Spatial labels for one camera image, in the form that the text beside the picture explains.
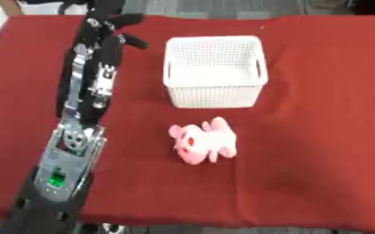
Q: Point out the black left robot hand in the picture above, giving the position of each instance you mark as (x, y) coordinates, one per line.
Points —
(96, 55)

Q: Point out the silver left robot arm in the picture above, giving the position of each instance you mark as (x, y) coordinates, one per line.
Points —
(57, 176)

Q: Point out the person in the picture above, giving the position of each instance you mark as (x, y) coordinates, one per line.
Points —
(10, 6)

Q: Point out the white perforated plastic basket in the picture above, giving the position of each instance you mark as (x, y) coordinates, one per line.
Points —
(214, 72)

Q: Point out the pink plush toy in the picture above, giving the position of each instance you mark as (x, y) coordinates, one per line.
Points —
(203, 142)

